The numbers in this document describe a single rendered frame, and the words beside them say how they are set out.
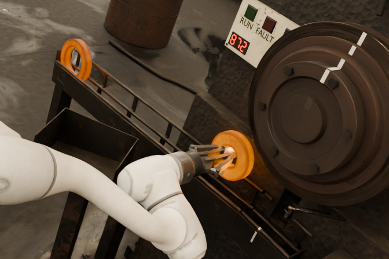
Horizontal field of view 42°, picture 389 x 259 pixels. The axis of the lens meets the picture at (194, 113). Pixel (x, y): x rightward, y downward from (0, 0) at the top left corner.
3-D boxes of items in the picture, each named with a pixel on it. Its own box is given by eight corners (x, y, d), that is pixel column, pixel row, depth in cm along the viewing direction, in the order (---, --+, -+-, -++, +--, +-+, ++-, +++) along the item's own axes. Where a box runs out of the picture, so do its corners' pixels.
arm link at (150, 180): (151, 163, 140) (172, 205, 136) (104, 177, 129) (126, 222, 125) (169, 144, 133) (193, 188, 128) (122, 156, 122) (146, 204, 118)
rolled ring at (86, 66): (90, 51, 200) (96, 51, 202) (65, 30, 209) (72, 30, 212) (80, 91, 208) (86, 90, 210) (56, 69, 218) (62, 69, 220)
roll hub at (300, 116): (252, 130, 139) (294, 40, 126) (330, 195, 124) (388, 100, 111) (239, 133, 135) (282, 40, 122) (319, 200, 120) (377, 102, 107)
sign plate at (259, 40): (228, 45, 166) (248, -6, 158) (285, 86, 152) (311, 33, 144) (223, 45, 165) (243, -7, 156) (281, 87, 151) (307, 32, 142)
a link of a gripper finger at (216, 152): (196, 166, 144) (193, 163, 144) (221, 157, 151) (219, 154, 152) (200, 155, 142) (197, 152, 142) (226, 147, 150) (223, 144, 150)
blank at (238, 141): (224, 120, 155) (217, 122, 153) (261, 146, 147) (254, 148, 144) (211, 161, 162) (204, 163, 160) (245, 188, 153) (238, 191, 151)
